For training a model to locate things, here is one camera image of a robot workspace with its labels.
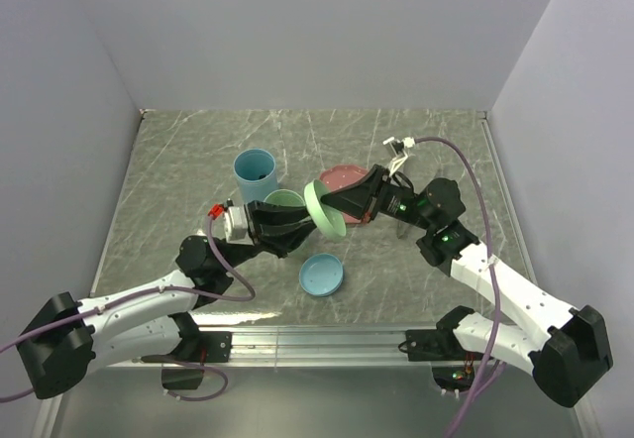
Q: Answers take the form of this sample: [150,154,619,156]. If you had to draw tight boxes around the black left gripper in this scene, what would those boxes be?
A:
[217,200,324,274]

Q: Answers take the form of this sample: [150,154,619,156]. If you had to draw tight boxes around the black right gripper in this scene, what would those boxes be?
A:
[321,164,435,232]

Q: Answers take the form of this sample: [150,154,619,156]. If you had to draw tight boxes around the green round lid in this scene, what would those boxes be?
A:
[303,179,347,241]

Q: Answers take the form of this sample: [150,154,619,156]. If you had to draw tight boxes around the blue cylindrical container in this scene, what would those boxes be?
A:
[233,149,278,203]

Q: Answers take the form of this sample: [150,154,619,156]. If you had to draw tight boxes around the blue round lid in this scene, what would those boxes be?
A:
[299,254,344,297]

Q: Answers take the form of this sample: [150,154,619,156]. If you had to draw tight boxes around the green cylindrical container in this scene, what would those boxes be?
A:
[264,189,305,207]

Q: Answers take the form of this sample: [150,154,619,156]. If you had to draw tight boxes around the metal serving tongs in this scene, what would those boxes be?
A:
[396,221,410,239]

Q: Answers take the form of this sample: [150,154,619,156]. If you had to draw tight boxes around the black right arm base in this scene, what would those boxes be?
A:
[404,308,496,392]

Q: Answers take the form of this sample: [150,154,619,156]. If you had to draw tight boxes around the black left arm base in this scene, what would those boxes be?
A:
[140,331,233,402]

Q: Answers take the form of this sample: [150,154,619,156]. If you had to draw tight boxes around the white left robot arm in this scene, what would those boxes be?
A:
[15,201,315,399]

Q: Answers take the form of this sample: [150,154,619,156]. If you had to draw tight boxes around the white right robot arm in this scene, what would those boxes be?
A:
[258,164,613,407]

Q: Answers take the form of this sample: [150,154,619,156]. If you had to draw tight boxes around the pink dotted plate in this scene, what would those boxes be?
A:
[319,164,370,226]

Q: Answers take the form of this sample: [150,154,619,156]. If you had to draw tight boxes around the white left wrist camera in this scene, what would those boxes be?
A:
[208,204,249,243]

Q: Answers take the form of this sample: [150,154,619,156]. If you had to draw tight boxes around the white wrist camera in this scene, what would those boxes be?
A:
[208,204,249,243]
[382,137,416,176]

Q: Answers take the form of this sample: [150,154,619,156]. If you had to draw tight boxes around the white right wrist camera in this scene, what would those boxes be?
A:
[382,137,416,176]

